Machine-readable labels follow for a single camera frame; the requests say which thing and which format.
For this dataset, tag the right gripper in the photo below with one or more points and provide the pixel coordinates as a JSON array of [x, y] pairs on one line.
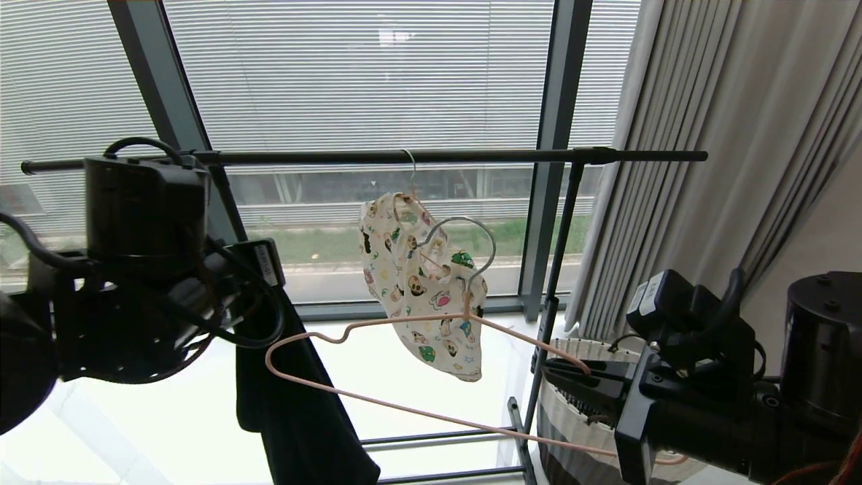
[[707, 424]]

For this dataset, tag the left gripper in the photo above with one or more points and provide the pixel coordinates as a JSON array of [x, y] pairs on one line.
[[229, 296]]

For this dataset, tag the pink clothes hanger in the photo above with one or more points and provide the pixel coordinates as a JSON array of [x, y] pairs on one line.
[[411, 168], [404, 404]]

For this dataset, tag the black clothes rack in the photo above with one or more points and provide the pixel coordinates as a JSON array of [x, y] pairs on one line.
[[471, 156]]

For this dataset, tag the window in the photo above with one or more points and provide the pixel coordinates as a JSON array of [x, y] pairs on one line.
[[337, 67]]

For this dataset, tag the beige curtain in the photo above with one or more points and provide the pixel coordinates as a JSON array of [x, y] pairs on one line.
[[727, 135]]

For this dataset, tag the white laundry basket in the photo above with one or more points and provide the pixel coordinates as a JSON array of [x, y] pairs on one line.
[[572, 438]]

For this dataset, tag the cream printed garment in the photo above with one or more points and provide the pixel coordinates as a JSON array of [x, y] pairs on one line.
[[397, 283]]

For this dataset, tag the black garment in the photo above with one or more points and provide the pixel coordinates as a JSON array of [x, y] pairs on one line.
[[296, 417]]

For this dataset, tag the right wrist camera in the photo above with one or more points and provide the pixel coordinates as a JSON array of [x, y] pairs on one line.
[[673, 310]]

